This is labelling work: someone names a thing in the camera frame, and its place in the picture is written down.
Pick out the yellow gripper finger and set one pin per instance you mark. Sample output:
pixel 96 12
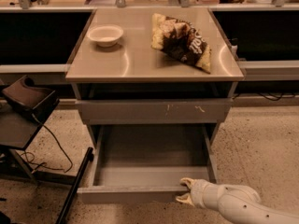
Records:
pixel 185 198
pixel 188 182

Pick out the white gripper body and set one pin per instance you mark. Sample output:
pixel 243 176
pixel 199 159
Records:
pixel 198 193

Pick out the grey drawer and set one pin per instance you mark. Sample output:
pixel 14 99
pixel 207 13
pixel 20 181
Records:
pixel 144 163
pixel 153 111

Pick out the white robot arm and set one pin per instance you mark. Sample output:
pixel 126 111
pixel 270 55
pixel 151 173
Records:
pixel 236 203

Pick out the grey top drawer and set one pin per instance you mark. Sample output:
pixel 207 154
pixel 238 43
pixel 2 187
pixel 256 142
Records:
pixel 153 111

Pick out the grey drawer cabinet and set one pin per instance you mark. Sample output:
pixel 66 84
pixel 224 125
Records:
pixel 133 70

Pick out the brown chip bag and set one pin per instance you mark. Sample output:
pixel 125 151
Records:
pixel 181 41

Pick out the white bowl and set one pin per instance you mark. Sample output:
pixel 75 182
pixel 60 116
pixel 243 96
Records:
pixel 105 36

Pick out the black box device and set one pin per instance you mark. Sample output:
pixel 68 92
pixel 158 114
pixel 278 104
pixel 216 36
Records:
pixel 30 101

